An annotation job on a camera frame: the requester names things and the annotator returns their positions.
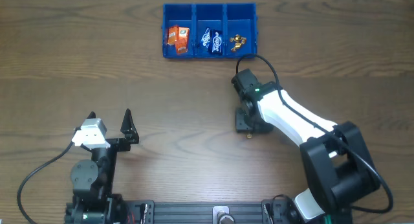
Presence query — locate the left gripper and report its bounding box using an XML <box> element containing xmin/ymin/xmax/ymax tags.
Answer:
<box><xmin>86</xmin><ymin>108</ymin><xmax>140</xmax><ymax>153</ymax></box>

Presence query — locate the mounting rail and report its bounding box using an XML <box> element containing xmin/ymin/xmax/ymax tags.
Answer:
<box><xmin>64</xmin><ymin>199</ymin><xmax>353</xmax><ymax>224</ymax></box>

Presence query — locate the orange candy box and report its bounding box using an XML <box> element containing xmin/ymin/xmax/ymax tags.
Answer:
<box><xmin>166</xmin><ymin>24</ymin><xmax>180</xmax><ymax>46</ymax></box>
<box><xmin>175</xmin><ymin>38</ymin><xmax>189</xmax><ymax>55</ymax></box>
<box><xmin>177</xmin><ymin>27</ymin><xmax>190</xmax><ymax>42</ymax></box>

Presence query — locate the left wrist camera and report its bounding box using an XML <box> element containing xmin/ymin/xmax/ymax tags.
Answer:
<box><xmin>71</xmin><ymin>118</ymin><xmax>111</xmax><ymax>150</ymax></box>

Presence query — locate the blue candy pack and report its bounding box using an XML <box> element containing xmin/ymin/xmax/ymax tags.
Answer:
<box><xmin>208</xmin><ymin>29</ymin><xmax>224</xmax><ymax>56</ymax></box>
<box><xmin>200</xmin><ymin>27</ymin><xmax>213</xmax><ymax>49</ymax></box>

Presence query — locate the blue tray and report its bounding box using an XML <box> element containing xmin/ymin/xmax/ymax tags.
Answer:
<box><xmin>161</xmin><ymin>2</ymin><xmax>259</xmax><ymax>60</ymax></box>

